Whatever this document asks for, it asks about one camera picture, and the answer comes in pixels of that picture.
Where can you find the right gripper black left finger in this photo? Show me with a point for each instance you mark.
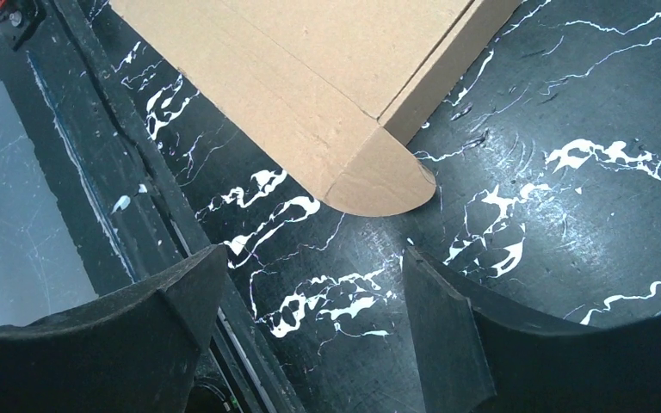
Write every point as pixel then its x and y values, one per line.
pixel 133 350

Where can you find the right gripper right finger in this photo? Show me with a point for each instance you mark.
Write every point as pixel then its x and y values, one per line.
pixel 479 351

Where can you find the brown cardboard box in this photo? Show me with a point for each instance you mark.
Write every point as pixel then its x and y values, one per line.
pixel 332 91

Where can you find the aluminium rail base frame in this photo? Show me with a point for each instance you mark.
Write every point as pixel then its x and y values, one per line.
pixel 128 218

